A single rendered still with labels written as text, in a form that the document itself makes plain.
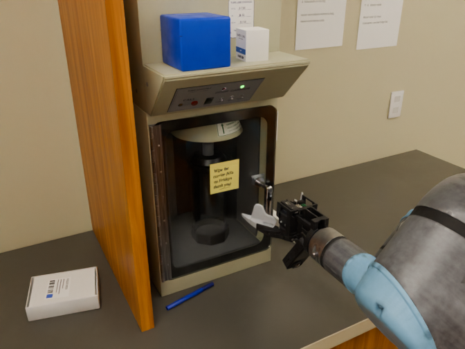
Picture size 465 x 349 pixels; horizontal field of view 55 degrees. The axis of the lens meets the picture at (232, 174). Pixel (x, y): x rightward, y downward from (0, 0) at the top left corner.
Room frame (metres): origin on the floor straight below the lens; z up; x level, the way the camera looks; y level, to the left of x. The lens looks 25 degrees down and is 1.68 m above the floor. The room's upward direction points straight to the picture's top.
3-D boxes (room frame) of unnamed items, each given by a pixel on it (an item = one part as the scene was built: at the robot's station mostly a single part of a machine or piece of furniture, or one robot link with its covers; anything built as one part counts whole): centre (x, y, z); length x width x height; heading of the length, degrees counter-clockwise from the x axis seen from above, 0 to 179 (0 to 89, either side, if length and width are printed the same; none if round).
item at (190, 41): (0.87, 0.07, 1.56); 0.10 x 0.10 x 0.09; 28
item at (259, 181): (0.97, -0.08, 1.17); 0.05 x 0.03 x 0.10; 28
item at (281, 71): (0.90, 0.01, 1.46); 0.32 x 0.11 x 0.10; 118
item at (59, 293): (0.87, 0.41, 0.96); 0.16 x 0.12 x 0.04; 106
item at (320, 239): (0.76, -0.19, 1.17); 0.08 x 0.05 x 0.08; 118
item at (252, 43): (0.93, -0.04, 1.54); 0.05 x 0.05 x 0.06; 22
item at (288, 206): (0.83, -0.15, 1.17); 0.12 x 0.08 x 0.09; 28
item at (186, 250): (0.95, 0.03, 1.19); 0.30 x 0.01 x 0.40; 118
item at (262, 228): (0.86, -0.10, 1.15); 0.09 x 0.05 x 0.02; 64
